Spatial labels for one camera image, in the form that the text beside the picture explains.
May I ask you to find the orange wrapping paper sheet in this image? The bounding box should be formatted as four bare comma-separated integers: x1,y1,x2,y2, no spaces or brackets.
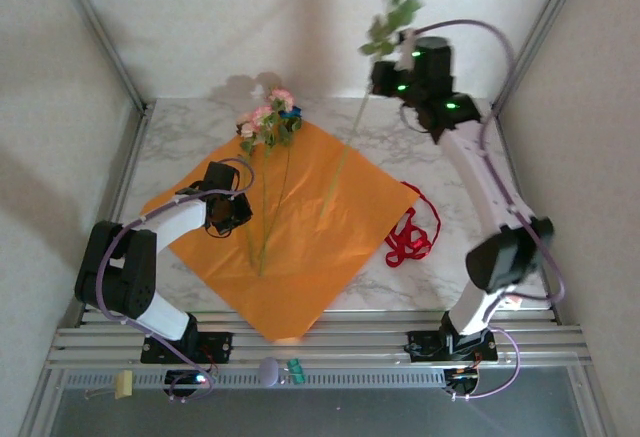
141,119,420,343

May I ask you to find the aluminium frame post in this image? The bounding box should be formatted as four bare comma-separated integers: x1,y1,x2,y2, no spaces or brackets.
47,0,157,114
491,0,592,112

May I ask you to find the small circuit board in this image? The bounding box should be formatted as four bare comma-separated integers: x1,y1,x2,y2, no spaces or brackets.
443,366,482,401
163,369,214,403

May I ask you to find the pink fake flower bunch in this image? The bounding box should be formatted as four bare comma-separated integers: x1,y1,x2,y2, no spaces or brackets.
235,86,297,277

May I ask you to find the yellow binder clip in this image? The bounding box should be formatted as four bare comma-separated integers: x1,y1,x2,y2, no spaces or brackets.
84,369,135,401

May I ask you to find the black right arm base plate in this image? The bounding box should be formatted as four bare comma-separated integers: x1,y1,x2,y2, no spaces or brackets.
407,330,500,364

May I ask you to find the aluminium frame rail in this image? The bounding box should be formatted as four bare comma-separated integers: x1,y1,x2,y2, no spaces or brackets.
44,309,594,372

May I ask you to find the aluminium table side rail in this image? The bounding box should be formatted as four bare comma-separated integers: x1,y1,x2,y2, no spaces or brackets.
74,101,154,328
492,104,561,321

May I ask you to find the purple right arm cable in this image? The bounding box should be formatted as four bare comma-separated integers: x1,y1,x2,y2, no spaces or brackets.
412,19,567,401

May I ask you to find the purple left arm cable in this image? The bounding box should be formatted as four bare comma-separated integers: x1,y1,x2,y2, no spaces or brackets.
94,158,255,403

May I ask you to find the grey slotted cable duct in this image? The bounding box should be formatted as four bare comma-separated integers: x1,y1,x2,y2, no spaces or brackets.
64,369,449,391

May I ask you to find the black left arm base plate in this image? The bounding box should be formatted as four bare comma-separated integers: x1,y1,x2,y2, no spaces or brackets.
140,331,234,365

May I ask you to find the red ribbon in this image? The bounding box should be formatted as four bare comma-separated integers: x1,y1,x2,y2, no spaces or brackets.
383,180,442,268

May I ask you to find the purple oval pebble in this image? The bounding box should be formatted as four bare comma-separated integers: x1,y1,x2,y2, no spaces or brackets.
257,356,280,388

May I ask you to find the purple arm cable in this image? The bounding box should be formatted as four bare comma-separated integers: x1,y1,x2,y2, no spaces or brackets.
94,158,255,403
412,19,567,401

